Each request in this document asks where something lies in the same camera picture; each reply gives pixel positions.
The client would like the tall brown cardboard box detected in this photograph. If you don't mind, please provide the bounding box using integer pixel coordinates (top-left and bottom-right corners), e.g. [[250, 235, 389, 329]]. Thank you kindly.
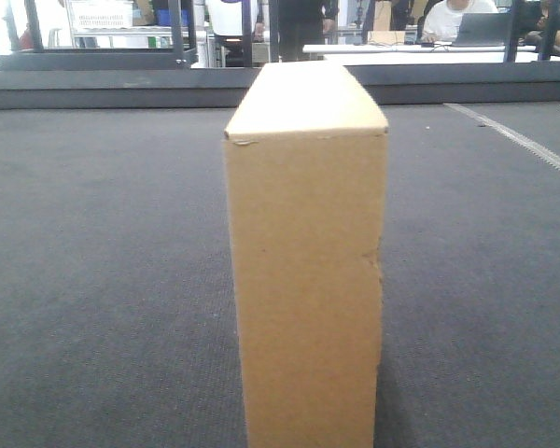
[[224, 62, 388, 447]]

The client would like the black metal frame rack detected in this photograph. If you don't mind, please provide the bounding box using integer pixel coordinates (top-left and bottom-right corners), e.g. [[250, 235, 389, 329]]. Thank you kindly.
[[0, 0, 200, 72]]

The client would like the white perforated crate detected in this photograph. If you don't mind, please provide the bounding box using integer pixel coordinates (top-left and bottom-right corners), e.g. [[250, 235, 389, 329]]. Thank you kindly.
[[69, 0, 133, 30]]

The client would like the person in white shirt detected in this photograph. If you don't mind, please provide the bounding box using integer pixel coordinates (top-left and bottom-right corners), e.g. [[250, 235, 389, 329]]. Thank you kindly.
[[420, 0, 497, 43]]

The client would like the dark grey conveyor belt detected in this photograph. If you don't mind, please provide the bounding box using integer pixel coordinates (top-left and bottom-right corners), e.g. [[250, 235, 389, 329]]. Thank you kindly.
[[0, 103, 560, 447]]

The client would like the white long desk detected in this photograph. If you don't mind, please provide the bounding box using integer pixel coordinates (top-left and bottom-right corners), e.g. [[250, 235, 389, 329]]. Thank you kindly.
[[302, 41, 560, 64]]

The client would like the grey open laptop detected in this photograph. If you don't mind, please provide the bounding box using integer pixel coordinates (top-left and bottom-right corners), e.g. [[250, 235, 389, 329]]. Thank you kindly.
[[452, 12, 511, 47]]

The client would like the person in dark clothes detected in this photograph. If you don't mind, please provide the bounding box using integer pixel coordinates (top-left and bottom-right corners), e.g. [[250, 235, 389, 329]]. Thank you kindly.
[[520, 1, 560, 47]]

